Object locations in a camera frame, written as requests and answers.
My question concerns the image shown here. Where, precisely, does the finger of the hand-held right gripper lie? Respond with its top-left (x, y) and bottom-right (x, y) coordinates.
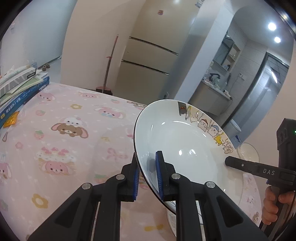
top-left (225, 156), bottom-right (281, 179)

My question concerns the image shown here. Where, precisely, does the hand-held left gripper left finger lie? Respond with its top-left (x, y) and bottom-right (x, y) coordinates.
top-left (27, 152), bottom-right (141, 241)

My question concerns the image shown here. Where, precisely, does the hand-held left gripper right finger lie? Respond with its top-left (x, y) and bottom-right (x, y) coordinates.
top-left (155, 151), bottom-right (260, 241)

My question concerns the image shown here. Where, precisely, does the ribbed white pink-rim bowl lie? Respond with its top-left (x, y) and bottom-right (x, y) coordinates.
top-left (236, 142), bottom-right (259, 163)

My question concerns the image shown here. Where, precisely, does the white cartoon rim plate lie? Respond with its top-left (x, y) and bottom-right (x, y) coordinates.
top-left (134, 99), bottom-right (244, 215)

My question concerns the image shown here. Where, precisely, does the white plate cartoons and lettering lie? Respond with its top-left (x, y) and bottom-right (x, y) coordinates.
top-left (165, 200), bottom-right (204, 238)

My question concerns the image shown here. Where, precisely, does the person's right hand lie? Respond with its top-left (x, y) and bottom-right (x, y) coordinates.
top-left (262, 185), bottom-right (296, 223)

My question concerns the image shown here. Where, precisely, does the pink cartoon printed tablecloth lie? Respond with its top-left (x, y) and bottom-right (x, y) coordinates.
top-left (0, 82), bottom-right (266, 241)

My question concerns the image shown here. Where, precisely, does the beige vanity cabinet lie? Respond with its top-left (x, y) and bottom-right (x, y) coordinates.
top-left (188, 80), bottom-right (233, 116)

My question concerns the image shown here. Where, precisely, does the mirror cabinet with shelves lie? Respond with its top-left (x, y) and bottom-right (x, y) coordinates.
top-left (213, 34), bottom-right (241, 71)

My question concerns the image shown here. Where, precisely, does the beige three-door refrigerator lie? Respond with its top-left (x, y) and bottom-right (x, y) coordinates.
top-left (116, 0), bottom-right (205, 99)

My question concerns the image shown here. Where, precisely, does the orange packet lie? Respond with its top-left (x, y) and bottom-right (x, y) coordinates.
top-left (4, 111), bottom-right (19, 127)

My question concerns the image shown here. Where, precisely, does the stack of books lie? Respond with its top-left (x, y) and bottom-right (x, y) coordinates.
top-left (0, 76), bottom-right (50, 129)

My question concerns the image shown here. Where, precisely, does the pale green book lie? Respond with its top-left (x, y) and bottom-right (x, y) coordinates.
top-left (0, 75), bottom-right (46, 105)

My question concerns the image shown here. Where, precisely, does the grey patterned tissue box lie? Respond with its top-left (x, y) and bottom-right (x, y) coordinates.
top-left (0, 66), bottom-right (38, 96)

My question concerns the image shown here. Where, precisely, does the dark bathroom door frame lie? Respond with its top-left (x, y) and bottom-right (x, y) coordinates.
top-left (231, 51), bottom-right (289, 130)

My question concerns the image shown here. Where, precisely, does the wooden handle broom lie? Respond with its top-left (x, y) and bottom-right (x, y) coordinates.
top-left (95, 34), bottom-right (119, 95)

